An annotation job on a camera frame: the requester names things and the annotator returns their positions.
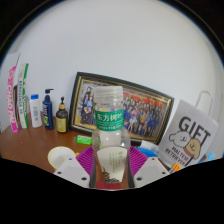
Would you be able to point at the dark blue pump bottle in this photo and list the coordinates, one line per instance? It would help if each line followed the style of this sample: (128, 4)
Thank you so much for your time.
(48, 113)

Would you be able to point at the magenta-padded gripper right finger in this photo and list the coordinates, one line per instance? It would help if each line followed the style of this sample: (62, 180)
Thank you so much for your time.
(151, 170)

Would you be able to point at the white bottle with blue cap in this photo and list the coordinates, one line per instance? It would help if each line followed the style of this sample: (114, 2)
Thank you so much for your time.
(35, 113)

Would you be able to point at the small green packet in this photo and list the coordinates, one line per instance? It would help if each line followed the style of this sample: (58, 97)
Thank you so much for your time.
(84, 140)

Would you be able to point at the blue tissue pack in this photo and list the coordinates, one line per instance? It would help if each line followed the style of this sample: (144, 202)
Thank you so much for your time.
(148, 150)

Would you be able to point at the white and green long box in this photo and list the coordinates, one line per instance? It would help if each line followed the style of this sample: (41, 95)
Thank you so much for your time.
(22, 100)

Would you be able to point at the small orange box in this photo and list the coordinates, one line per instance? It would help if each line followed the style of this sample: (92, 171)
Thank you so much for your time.
(175, 167)

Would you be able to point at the white paper gift bag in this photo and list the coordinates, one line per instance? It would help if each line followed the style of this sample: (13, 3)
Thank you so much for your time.
(190, 133)

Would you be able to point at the clear green-labelled drink bottle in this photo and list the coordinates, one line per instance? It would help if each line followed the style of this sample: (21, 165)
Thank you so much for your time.
(111, 140)

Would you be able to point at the white mug with yellow rim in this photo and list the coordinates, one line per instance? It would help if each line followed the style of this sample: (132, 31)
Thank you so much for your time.
(60, 156)

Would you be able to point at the framed group photo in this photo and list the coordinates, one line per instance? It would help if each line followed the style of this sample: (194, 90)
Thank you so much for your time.
(146, 113)

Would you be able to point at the brown yellow-labelled pump bottle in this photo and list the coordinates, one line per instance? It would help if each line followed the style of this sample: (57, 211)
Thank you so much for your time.
(61, 121)

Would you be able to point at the pink long box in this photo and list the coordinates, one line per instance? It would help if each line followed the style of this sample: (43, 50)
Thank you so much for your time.
(13, 106)

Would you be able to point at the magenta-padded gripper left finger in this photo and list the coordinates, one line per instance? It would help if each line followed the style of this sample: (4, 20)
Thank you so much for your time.
(73, 170)

